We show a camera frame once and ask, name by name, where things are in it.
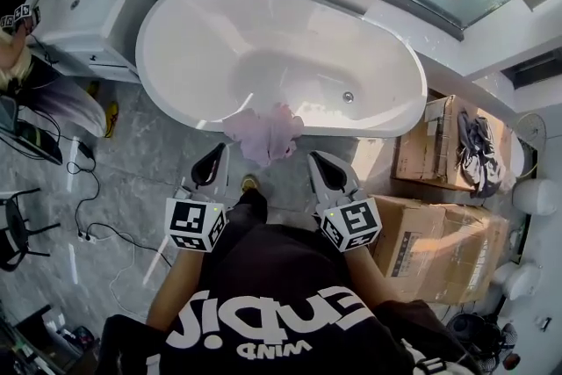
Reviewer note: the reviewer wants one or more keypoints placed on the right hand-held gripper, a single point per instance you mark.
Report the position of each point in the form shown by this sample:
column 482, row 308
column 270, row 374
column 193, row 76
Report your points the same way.
column 351, row 224

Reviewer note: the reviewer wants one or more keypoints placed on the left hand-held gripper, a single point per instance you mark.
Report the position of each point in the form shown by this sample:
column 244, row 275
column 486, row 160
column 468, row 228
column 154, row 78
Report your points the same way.
column 189, row 224

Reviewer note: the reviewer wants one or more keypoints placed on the pink waffle-weave cloth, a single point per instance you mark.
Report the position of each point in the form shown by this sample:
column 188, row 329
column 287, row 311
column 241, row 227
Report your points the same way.
column 268, row 136

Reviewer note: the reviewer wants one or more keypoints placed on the person's left forearm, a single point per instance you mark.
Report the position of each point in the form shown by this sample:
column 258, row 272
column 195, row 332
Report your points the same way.
column 175, row 290

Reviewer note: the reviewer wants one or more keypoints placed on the person's right forearm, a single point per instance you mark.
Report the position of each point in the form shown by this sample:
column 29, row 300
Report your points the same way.
column 373, row 276

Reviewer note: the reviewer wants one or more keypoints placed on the person's left yellow shoe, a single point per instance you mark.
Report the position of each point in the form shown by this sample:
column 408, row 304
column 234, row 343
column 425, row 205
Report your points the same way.
column 249, row 182

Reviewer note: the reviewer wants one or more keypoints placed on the person's black trousers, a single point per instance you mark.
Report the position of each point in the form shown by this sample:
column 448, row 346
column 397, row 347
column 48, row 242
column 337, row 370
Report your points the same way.
column 250, row 211

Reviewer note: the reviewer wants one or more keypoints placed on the small cardboard box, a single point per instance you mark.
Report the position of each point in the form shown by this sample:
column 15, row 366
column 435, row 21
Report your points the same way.
column 421, row 145

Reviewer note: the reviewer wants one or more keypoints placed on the person's black printed shirt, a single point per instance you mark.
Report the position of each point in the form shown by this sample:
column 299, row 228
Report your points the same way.
column 272, row 276

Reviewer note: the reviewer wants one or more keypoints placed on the white oval bathtub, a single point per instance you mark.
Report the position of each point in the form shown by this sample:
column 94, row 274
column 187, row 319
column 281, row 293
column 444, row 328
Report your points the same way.
column 197, row 57

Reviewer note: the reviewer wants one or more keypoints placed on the large taped cardboard box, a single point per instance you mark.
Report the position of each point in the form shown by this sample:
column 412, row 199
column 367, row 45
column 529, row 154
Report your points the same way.
column 439, row 250

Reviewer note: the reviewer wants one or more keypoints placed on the white power strip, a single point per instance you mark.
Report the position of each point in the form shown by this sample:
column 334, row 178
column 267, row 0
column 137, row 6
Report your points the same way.
column 88, row 238

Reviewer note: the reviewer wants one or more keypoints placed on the grey crumpled clothes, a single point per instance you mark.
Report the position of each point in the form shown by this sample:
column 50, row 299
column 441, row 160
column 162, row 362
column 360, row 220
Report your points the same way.
column 478, row 153

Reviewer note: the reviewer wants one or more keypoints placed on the black and grey backpack rig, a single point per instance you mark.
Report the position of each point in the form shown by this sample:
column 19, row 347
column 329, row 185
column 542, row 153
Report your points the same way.
column 30, row 136

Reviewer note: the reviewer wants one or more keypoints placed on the white oval lid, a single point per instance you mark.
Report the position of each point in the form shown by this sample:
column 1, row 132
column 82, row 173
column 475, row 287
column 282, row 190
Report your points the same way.
column 520, row 158

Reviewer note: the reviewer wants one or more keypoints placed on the white vanity cabinet with sink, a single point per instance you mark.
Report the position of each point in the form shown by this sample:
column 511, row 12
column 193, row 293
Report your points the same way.
column 114, row 13

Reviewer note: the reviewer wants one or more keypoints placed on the black metal stool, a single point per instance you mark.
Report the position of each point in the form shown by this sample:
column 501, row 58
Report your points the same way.
column 15, row 224

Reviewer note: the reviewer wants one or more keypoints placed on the black equipment pile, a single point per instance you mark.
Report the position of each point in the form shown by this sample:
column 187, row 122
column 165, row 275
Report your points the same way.
column 470, row 329

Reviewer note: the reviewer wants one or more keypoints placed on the white ceramic toilet bowl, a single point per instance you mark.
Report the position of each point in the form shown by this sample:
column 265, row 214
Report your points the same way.
column 522, row 281
column 535, row 197

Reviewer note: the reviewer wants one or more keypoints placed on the brown open box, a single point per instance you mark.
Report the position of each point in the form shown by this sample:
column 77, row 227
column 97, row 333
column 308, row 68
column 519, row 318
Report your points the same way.
column 44, row 325

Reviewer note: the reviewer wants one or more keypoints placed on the black framed window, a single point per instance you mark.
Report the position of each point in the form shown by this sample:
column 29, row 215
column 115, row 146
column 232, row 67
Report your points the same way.
column 535, row 72

